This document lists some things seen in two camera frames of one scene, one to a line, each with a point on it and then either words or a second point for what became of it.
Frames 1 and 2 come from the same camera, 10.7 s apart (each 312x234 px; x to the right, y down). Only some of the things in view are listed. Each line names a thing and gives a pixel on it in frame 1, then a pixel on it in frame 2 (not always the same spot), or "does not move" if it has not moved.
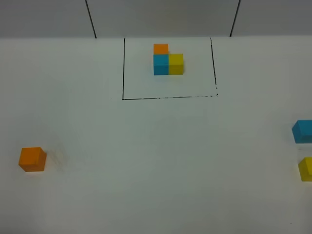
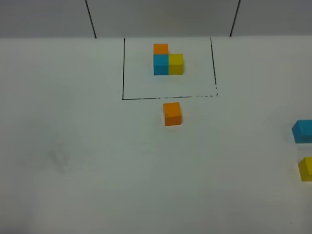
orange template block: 162,48 does not move
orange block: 32,159 -> 172,113
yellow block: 305,168 does not move
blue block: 302,131 does not move
